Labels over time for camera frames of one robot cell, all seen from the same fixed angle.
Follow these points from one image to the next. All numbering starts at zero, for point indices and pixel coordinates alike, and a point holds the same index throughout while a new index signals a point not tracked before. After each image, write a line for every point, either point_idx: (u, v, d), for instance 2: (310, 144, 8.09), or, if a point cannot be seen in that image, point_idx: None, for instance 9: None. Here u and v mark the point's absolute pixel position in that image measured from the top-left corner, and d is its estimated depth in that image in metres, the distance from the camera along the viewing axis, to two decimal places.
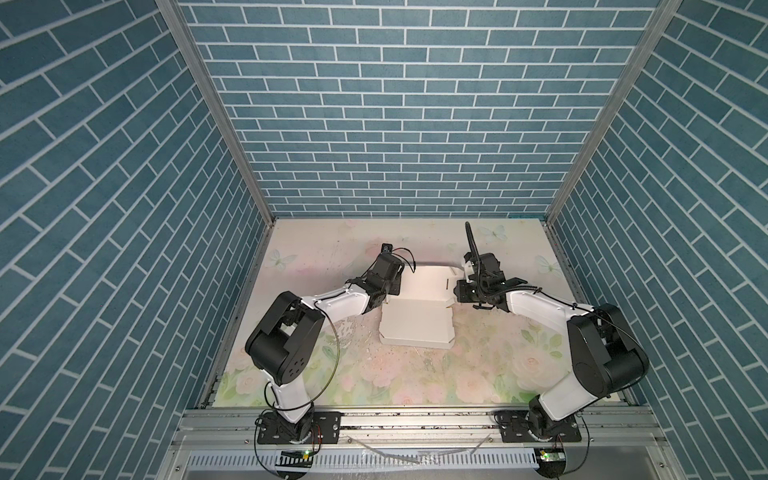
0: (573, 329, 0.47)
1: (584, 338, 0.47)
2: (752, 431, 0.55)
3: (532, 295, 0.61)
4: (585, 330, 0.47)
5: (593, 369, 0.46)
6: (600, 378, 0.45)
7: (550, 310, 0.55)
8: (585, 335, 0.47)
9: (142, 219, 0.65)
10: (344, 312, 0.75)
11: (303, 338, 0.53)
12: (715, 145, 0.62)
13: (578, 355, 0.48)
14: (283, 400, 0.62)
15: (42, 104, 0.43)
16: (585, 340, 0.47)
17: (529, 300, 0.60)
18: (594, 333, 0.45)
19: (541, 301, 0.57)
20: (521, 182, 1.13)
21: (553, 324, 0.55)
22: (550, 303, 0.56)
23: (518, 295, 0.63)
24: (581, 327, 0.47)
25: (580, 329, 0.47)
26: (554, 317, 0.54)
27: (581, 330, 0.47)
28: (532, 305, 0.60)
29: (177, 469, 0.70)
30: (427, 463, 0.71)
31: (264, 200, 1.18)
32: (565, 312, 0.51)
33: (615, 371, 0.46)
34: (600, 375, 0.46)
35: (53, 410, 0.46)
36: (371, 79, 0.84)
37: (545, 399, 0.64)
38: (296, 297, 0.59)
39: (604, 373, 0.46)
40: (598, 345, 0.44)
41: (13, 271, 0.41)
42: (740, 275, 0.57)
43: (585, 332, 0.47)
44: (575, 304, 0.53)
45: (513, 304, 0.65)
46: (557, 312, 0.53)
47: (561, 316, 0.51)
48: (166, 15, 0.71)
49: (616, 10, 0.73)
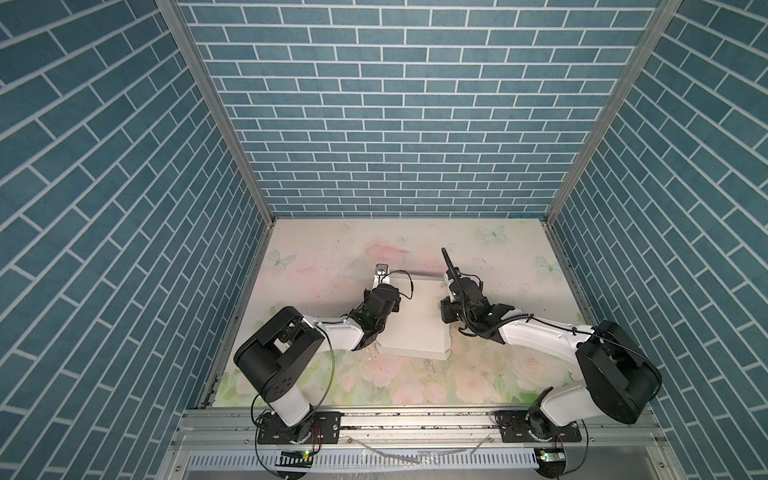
0: (583, 358, 0.45)
1: (598, 366, 0.44)
2: (751, 431, 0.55)
3: (526, 323, 0.58)
4: (596, 357, 0.45)
5: (614, 396, 0.44)
6: (625, 405, 0.43)
7: (551, 339, 0.52)
8: (597, 363, 0.45)
9: (142, 219, 0.65)
10: (336, 343, 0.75)
11: (296, 355, 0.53)
12: (715, 145, 0.62)
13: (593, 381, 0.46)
14: (287, 416, 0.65)
15: (42, 104, 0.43)
16: (600, 368, 0.44)
17: (524, 331, 0.58)
18: (606, 359, 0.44)
19: (539, 330, 0.55)
20: (521, 182, 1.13)
21: (555, 351, 0.53)
22: (548, 331, 0.53)
23: (511, 328, 0.60)
24: (591, 355, 0.45)
25: (591, 357, 0.45)
26: (556, 344, 0.51)
27: (593, 358, 0.45)
28: (529, 334, 0.57)
29: (176, 470, 0.70)
30: (427, 463, 0.71)
31: (264, 200, 1.18)
32: (569, 340, 0.49)
33: (636, 396, 0.44)
34: (624, 402, 0.43)
35: (53, 410, 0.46)
36: (371, 78, 0.84)
37: (546, 400, 0.63)
38: (297, 315, 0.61)
39: (626, 397, 0.44)
40: (614, 372, 0.45)
41: (12, 271, 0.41)
42: (740, 275, 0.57)
43: (596, 360, 0.45)
44: (574, 328, 0.51)
45: (508, 336, 0.62)
46: (559, 340, 0.50)
47: (565, 344, 0.49)
48: (167, 15, 0.71)
49: (616, 10, 0.73)
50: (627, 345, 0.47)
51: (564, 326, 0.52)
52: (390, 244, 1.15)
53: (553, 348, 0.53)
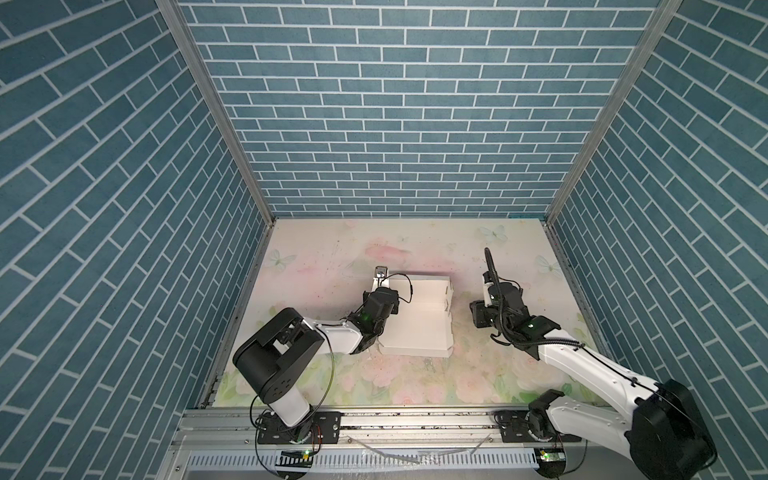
0: (640, 416, 0.41)
1: (654, 427, 0.40)
2: (752, 431, 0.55)
3: (574, 353, 0.53)
4: (654, 419, 0.40)
5: (662, 461, 0.40)
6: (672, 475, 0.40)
7: (603, 381, 0.48)
8: (656, 425, 0.40)
9: (142, 219, 0.65)
10: (335, 346, 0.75)
11: (295, 357, 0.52)
12: (715, 145, 0.62)
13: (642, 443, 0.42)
14: (288, 418, 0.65)
15: (42, 104, 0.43)
16: (655, 430, 0.40)
17: (573, 361, 0.52)
18: (665, 422, 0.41)
19: (590, 363, 0.50)
20: (521, 182, 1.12)
21: (602, 392, 0.48)
22: (602, 371, 0.49)
23: (554, 350, 0.55)
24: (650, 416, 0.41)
25: (649, 419, 0.40)
26: (607, 388, 0.47)
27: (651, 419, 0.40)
28: (575, 363, 0.52)
29: (177, 469, 0.70)
30: (427, 463, 0.71)
31: (264, 200, 1.18)
32: (626, 390, 0.45)
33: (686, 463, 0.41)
34: (671, 468, 0.40)
35: (53, 410, 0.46)
36: (371, 78, 0.84)
37: (556, 405, 0.63)
38: (297, 317, 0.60)
39: (676, 466, 0.40)
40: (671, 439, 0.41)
41: (13, 271, 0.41)
42: (740, 275, 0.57)
43: (655, 422, 0.40)
44: (634, 378, 0.46)
45: (552, 359, 0.57)
46: (613, 386, 0.46)
47: (618, 392, 0.45)
48: (166, 14, 0.71)
49: (616, 10, 0.73)
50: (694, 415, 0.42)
51: (623, 372, 0.47)
52: (390, 244, 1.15)
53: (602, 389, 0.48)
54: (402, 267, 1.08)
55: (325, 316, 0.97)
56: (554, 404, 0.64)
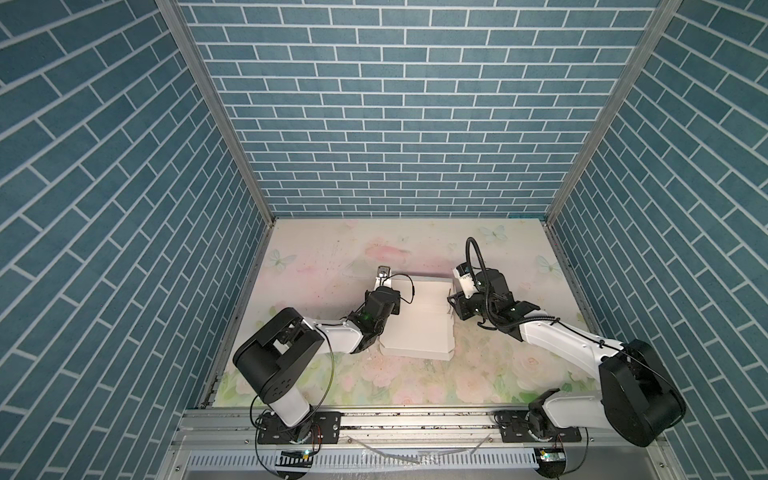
0: (607, 373, 0.43)
1: (620, 383, 0.43)
2: (752, 431, 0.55)
3: (549, 327, 0.56)
4: (619, 374, 0.43)
5: (631, 415, 0.42)
6: (641, 428, 0.42)
7: (575, 348, 0.50)
8: (621, 379, 0.43)
9: (142, 219, 0.65)
10: (335, 346, 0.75)
11: (294, 357, 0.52)
12: (715, 145, 0.62)
13: (612, 399, 0.44)
14: (288, 418, 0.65)
15: (41, 104, 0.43)
16: (622, 386, 0.43)
17: (545, 334, 0.57)
18: (630, 377, 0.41)
19: (562, 334, 0.54)
20: (521, 182, 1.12)
21: (578, 360, 0.51)
22: (573, 339, 0.52)
23: (532, 327, 0.59)
24: (615, 371, 0.43)
25: (615, 374, 0.43)
26: (579, 353, 0.50)
27: (617, 375, 0.43)
28: (551, 337, 0.55)
29: (177, 470, 0.70)
30: (427, 463, 0.71)
31: (264, 200, 1.18)
32: (594, 352, 0.47)
33: (654, 417, 0.43)
34: (640, 423, 0.42)
35: (52, 411, 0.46)
36: (371, 78, 0.84)
37: (551, 398, 0.64)
38: (297, 316, 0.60)
39: (643, 420, 0.42)
40: (636, 393, 0.43)
41: (12, 271, 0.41)
42: (740, 275, 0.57)
43: (620, 377, 0.43)
44: (601, 340, 0.49)
45: (529, 337, 0.61)
46: (583, 350, 0.49)
47: (589, 355, 0.47)
48: (167, 15, 0.71)
49: (616, 10, 0.73)
50: (657, 369, 0.45)
51: (591, 336, 0.51)
52: (390, 244, 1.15)
53: (577, 357, 0.51)
54: (402, 267, 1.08)
55: (325, 316, 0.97)
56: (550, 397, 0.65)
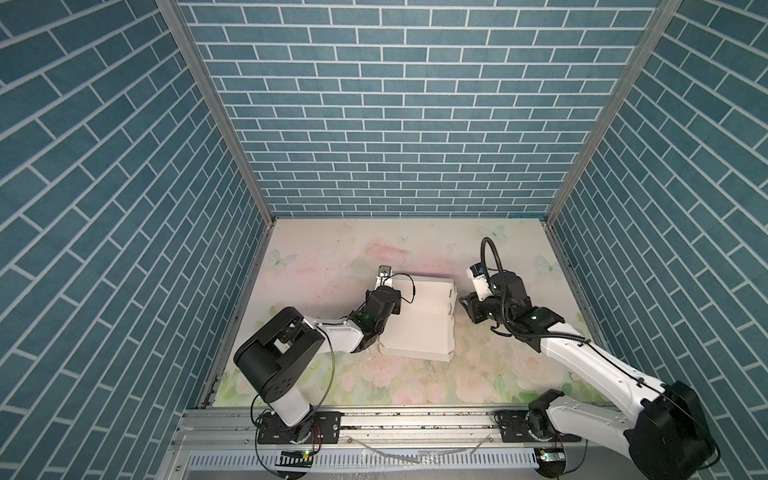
0: (645, 419, 0.40)
1: (660, 431, 0.40)
2: (752, 431, 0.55)
3: (579, 348, 0.52)
4: (659, 421, 0.40)
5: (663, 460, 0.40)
6: (671, 475, 0.40)
7: (608, 379, 0.47)
8: (662, 427, 0.40)
9: (142, 219, 0.65)
10: (335, 345, 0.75)
11: (295, 357, 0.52)
12: (715, 145, 0.62)
13: (641, 442, 0.42)
14: (287, 418, 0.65)
15: (42, 104, 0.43)
16: (662, 435, 0.40)
17: (575, 356, 0.51)
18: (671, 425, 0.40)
19: (594, 360, 0.49)
20: (521, 182, 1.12)
21: (609, 392, 0.47)
22: (609, 370, 0.47)
23: (558, 345, 0.54)
24: (655, 418, 0.40)
25: (656, 422, 0.40)
26: (610, 385, 0.46)
27: (657, 422, 0.40)
28: (581, 362, 0.51)
29: (177, 469, 0.70)
30: (426, 463, 0.71)
31: (264, 200, 1.18)
32: (632, 391, 0.44)
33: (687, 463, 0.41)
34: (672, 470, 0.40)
35: (52, 411, 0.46)
36: (371, 78, 0.84)
37: (556, 404, 0.64)
38: (298, 315, 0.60)
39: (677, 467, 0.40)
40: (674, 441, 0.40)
41: (13, 271, 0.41)
42: (740, 275, 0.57)
43: (660, 424, 0.40)
44: (639, 378, 0.45)
45: (551, 353, 0.56)
46: (618, 385, 0.45)
47: (624, 392, 0.44)
48: (167, 15, 0.71)
49: (616, 10, 0.73)
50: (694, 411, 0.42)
51: (629, 371, 0.47)
52: (390, 245, 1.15)
53: (607, 387, 0.47)
54: (402, 267, 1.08)
55: (325, 316, 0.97)
56: (554, 404, 0.64)
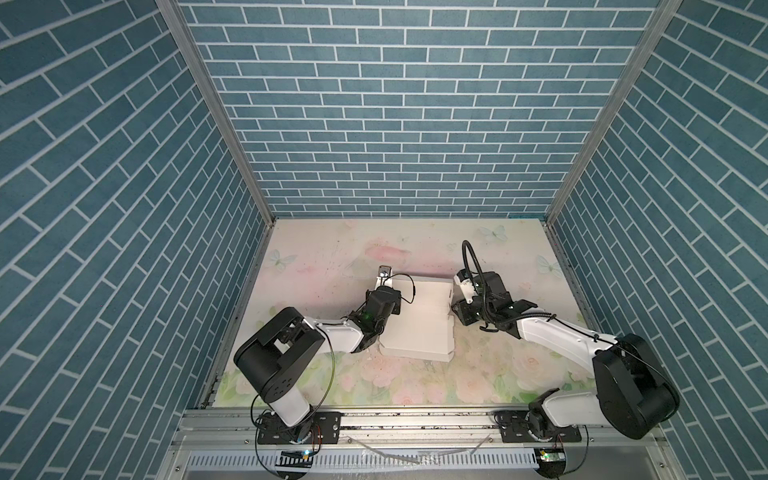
0: (600, 365, 0.44)
1: (613, 375, 0.44)
2: (752, 431, 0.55)
3: (546, 323, 0.57)
4: (613, 367, 0.44)
5: (623, 408, 0.43)
6: (634, 420, 0.42)
7: (570, 342, 0.51)
8: (615, 372, 0.44)
9: (142, 219, 0.65)
10: (336, 345, 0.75)
11: (295, 356, 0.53)
12: (715, 145, 0.62)
13: (605, 390, 0.45)
14: (288, 418, 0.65)
15: (42, 104, 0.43)
16: (616, 379, 0.43)
17: (542, 329, 0.57)
18: (623, 370, 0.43)
19: (557, 330, 0.54)
20: (521, 182, 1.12)
21: (576, 355, 0.51)
22: (568, 334, 0.52)
23: (528, 323, 0.60)
24: (608, 364, 0.44)
25: (609, 367, 0.44)
26: (574, 347, 0.50)
27: (611, 368, 0.44)
28: (548, 333, 0.56)
29: (177, 469, 0.70)
30: (427, 463, 0.71)
31: (264, 200, 1.18)
32: (588, 346, 0.48)
33: (647, 410, 0.43)
34: (634, 416, 0.42)
35: (52, 411, 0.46)
36: (371, 78, 0.84)
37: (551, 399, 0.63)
38: (298, 315, 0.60)
39: (637, 413, 0.43)
40: (629, 384, 0.44)
41: (13, 271, 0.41)
42: (740, 275, 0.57)
43: (613, 369, 0.44)
44: (595, 335, 0.50)
45: (526, 333, 0.62)
46: (578, 345, 0.50)
47: (584, 349, 0.48)
48: (167, 15, 0.71)
49: (616, 10, 0.73)
50: (649, 362, 0.45)
51: (585, 330, 0.52)
52: (390, 245, 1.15)
53: (572, 350, 0.51)
54: (402, 267, 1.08)
55: (325, 316, 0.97)
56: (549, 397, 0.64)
